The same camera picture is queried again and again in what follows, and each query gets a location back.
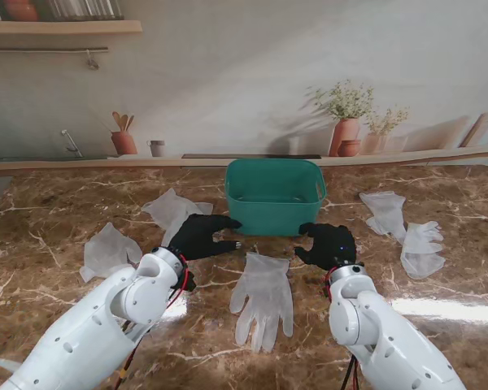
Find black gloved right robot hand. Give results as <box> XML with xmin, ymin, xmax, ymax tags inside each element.
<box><xmin>294</xmin><ymin>222</ymin><xmax>358</xmax><ymax>272</ymax></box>

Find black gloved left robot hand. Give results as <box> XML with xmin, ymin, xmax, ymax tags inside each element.
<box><xmin>168</xmin><ymin>214</ymin><xmax>244</xmax><ymax>261</ymax></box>

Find teal plastic basket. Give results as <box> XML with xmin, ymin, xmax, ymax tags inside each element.
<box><xmin>224</xmin><ymin>158</ymin><xmax>327</xmax><ymax>238</ymax></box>

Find small round terracotta pot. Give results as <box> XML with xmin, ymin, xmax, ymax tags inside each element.
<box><xmin>337</xmin><ymin>139</ymin><xmax>362</xmax><ymax>158</ymax></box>

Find glass vase with flowers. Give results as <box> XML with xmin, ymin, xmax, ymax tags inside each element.
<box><xmin>361</xmin><ymin>105</ymin><xmax>411</xmax><ymax>155</ymax></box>

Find tall terracotta vase with plant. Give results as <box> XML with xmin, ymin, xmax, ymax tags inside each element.
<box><xmin>304</xmin><ymin>79</ymin><xmax>375</xmax><ymax>158</ymax></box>

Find long wooden ledge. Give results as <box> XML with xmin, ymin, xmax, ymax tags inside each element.
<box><xmin>0</xmin><ymin>142</ymin><xmax>488</xmax><ymax>179</ymax></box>

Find terracotta utensil pot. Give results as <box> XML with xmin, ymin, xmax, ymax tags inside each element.
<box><xmin>110</xmin><ymin>111</ymin><xmax>139</xmax><ymax>156</ymax></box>

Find metal faucet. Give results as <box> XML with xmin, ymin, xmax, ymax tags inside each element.
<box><xmin>60</xmin><ymin>128</ymin><xmax>84</xmax><ymax>158</ymax></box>

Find white zip tie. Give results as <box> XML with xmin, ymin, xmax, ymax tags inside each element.
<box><xmin>0</xmin><ymin>353</ymin><xmax>21</xmax><ymax>373</ymax></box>

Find row of glass jars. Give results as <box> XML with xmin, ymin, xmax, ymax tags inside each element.
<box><xmin>48</xmin><ymin>0</ymin><xmax>125</xmax><ymax>21</ymax></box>

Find terracotta pot on shelf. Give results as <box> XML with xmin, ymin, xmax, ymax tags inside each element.
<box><xmin>3</xmin><ymin>0</ymin><xmax>39</xmax><ymax>22</ymax></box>

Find red black right arm cables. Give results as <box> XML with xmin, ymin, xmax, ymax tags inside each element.
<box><xmin>323</xmin><ymin>270</ymin><xmax>363</xmax><ymax>390</ymax></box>

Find red black arm cables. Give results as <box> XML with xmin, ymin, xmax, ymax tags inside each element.
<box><xmin>117</xmin><ymin>253</ymin><xmax>190</xmax><ymax>390</ymax></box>
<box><xmin>323</xmin><ymin>270</ymin><xmax>363</xmax><ymax>390</ymax></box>

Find red black left arm cables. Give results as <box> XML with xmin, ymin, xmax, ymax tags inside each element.
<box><xmin>117</xmin><ymin>253</ymin><xmax>190</xmax><ymax>390</ymax></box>

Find metal wall rail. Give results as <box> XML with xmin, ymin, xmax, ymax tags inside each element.
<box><xmin>0</xmin><ymin>46</ymin><xmax>109</xmax><ymax>53</ymax></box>

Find wooden wall shelf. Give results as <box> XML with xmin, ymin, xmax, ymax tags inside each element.
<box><xmin>0</xmin><ymin>19</ymin><xmax>142</xmax><ymax>36</ymax></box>

